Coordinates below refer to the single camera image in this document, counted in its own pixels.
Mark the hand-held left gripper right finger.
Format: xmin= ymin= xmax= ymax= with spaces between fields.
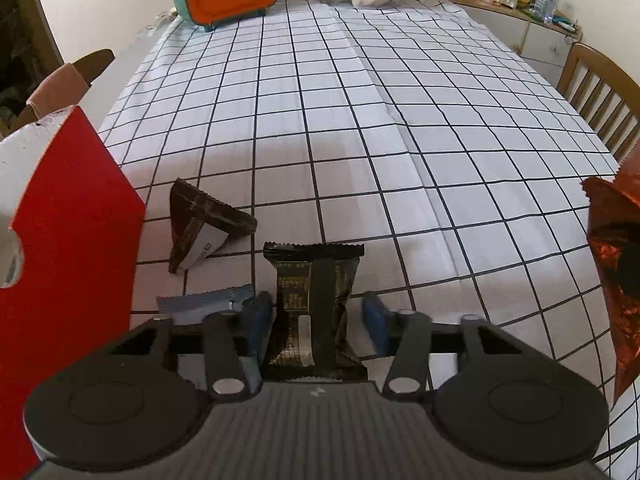
xmin=361 ymin=291 xmax=556 ymax=403

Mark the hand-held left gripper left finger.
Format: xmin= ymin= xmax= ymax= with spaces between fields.
xmin=112 ymin=291 xmax=276 ymax=402

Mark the black and gold snack packet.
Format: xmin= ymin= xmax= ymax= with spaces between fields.
xmin=262 ymin=241 xmax=368 ymax=381

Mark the light blue snack packet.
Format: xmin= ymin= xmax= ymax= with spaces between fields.
xmin=156 ymin=284 xmax=261 ymax=383

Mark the red cardboard box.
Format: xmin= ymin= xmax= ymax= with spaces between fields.
xmin=0 ymin=105 xmax=147 ymax=480

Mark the red-brown cookie packet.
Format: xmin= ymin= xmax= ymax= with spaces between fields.
xmin=581 ymin=142 xmax=640 ymax=406

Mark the dark brown snack packet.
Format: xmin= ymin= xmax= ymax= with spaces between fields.
xmin=168 ymin=178 xmax=258 ymax=275

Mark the white checked tablecloth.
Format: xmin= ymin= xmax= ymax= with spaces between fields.
xmin=95 ymin=0 xmax=640 ymax=480

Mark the slatted wooden chair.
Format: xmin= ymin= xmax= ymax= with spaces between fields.
xmin=556 ymin=42 xmax=640 ymax=158

